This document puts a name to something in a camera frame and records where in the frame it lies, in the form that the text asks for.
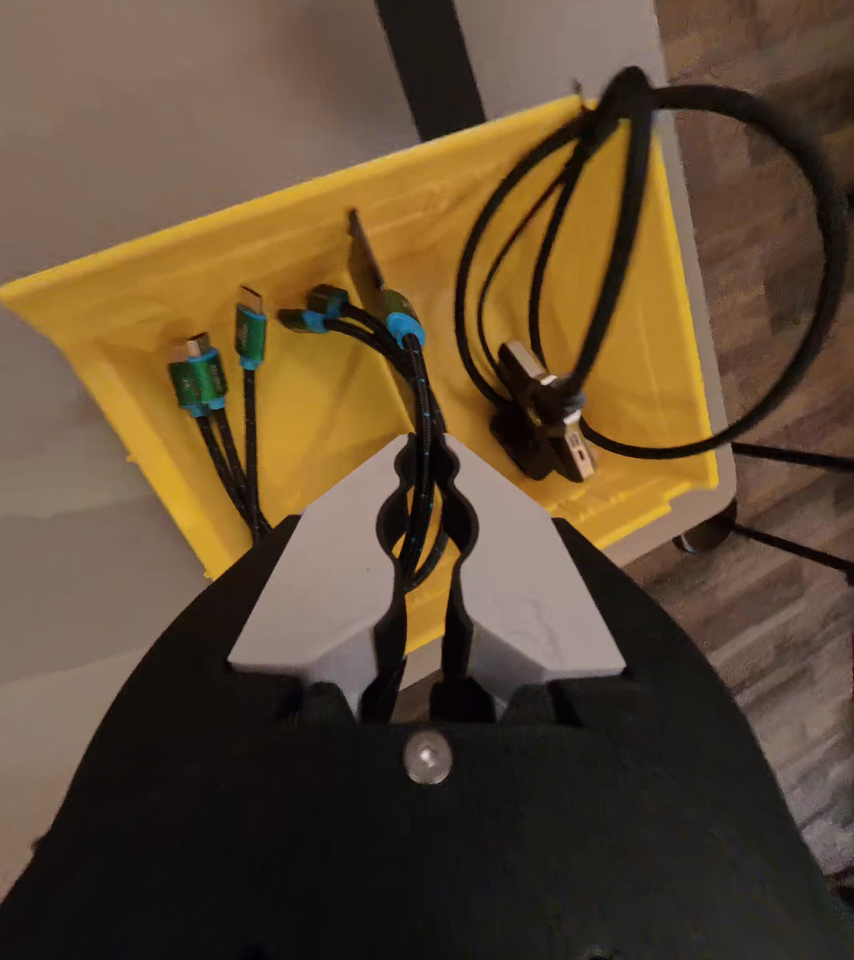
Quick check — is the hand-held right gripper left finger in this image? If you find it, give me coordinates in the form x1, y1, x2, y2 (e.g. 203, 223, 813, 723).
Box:
228, 433, 418, 702

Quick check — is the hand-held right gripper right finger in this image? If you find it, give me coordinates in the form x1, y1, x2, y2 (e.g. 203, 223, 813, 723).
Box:
438, 435, 628, 721

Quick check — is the black splitter box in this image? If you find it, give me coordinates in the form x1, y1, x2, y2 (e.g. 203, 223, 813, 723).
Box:
488, 341, 601, 483

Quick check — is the spare braided hdmi cable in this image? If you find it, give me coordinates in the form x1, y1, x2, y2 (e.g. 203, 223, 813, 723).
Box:
166, 303, 451, 594
187, 283, 451, 594

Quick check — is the yellow plastic storage bin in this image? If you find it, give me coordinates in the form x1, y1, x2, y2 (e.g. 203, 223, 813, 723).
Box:
0, 93, 721, 654

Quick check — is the black cable with white plug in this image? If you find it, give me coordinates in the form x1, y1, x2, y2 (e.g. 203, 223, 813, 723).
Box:
455, 66, 850, 460

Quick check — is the black stand with round base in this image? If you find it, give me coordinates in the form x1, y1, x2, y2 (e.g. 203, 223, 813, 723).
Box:
674, 441, 854, 590

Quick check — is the cardboard bin divider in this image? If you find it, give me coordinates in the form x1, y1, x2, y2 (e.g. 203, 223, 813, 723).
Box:
346, 208, 388, 301

